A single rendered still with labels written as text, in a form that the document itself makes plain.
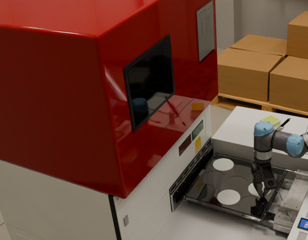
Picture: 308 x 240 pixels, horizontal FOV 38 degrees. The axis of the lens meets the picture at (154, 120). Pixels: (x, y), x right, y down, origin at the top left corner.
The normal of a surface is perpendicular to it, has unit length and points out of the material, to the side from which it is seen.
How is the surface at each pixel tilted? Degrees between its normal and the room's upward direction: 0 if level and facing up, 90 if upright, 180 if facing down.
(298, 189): 0
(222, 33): 90
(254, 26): 90
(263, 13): 90
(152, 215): 90
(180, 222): 0
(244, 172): 0
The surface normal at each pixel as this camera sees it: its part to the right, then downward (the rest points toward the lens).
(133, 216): 0.86, 0.18
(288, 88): -0.59, 0.47
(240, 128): -0.11, -0.85
